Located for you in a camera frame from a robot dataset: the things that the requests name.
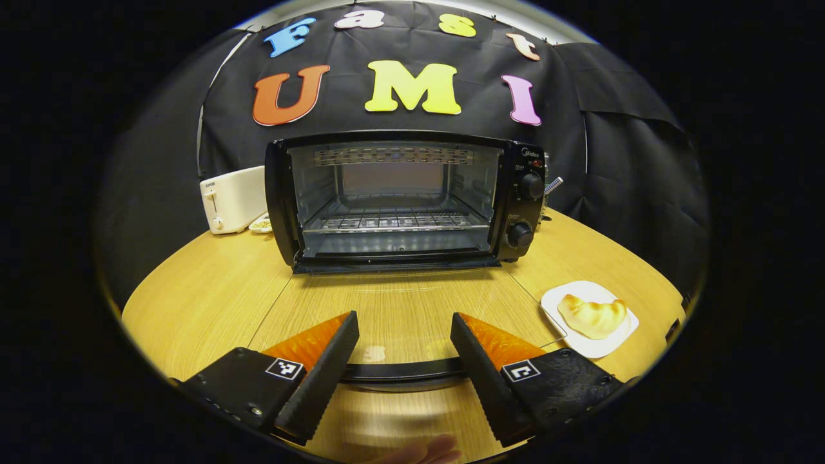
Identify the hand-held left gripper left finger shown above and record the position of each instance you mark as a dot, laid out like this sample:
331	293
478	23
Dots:
319	380

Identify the white toaster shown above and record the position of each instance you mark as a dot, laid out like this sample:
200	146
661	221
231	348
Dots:
235	200

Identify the white plate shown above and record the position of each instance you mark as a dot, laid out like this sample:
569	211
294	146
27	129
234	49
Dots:
615	338

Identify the black backdrop cloth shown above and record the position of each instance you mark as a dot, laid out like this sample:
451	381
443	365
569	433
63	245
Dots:
619	167

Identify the golden croissant bread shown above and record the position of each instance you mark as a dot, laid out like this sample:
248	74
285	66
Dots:
593	316

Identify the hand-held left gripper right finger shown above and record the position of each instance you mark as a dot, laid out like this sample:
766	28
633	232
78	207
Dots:
486	380

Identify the black electric oven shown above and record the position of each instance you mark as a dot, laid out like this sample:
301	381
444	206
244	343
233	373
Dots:
280	193

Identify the white divided snack dish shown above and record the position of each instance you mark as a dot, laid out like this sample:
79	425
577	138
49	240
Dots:
261	224

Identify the metal mesh holder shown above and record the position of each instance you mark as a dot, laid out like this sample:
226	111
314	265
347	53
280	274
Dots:
552	188

